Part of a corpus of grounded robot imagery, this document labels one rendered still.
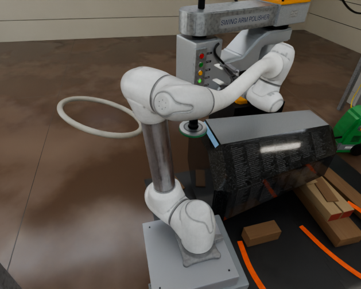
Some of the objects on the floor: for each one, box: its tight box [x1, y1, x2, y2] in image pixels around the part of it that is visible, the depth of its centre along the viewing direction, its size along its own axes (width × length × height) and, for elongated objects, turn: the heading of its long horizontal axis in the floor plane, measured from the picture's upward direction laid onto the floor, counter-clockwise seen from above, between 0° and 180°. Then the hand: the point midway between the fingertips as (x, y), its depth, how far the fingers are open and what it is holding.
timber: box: [241, 220, 282, 247], centre depth 218 cm, size 30×12×12 cm, turn 104°
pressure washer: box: [333, 94, 361, 156], centre depth 302 cm, size 35×35×87 cm
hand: (218, 73), depth 138 cm, fingers open, 8 cm apart
